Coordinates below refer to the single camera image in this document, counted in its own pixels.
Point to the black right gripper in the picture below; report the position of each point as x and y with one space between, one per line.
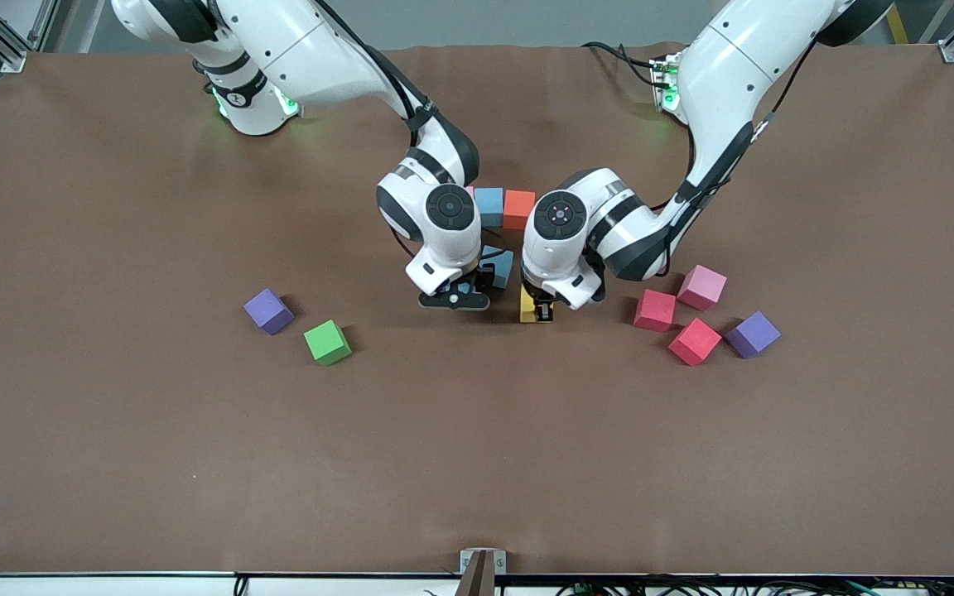
486 274

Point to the yellow foam block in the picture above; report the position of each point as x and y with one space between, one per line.
525 302

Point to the blue foam block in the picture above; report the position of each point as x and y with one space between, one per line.
502 265
461 290
490 205

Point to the orange foam block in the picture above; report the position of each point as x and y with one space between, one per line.
519 209

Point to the red foam block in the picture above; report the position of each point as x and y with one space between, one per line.
695 341
655 310

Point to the green foam block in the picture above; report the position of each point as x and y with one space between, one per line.
326 341

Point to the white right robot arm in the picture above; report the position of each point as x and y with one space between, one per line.
303 41

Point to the right arm base connector plate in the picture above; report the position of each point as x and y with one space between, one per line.
288 103

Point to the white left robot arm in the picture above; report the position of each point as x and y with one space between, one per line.
725 74

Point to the left arm base connector plate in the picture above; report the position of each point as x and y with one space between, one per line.
666 83

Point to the purple foam block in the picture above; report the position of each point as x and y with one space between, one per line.
267 310
753 334

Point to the brown table cover sheet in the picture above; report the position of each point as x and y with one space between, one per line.
113 455

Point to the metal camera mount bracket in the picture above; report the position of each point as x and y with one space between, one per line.
483 571

